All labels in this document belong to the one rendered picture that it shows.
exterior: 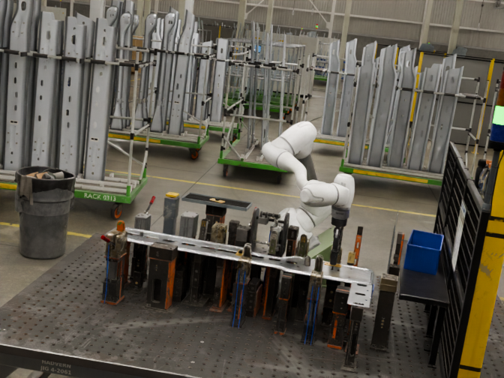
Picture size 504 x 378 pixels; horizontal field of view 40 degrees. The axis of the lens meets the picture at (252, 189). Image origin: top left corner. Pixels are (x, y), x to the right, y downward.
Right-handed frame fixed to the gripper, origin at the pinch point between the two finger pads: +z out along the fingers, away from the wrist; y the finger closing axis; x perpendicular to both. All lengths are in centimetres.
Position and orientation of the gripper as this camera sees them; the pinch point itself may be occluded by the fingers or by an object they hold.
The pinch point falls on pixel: (334, 256)
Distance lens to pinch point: 338.7
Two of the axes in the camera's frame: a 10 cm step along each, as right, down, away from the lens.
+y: -2.1, 2.0, -9.6
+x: 9.7, 1.5, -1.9
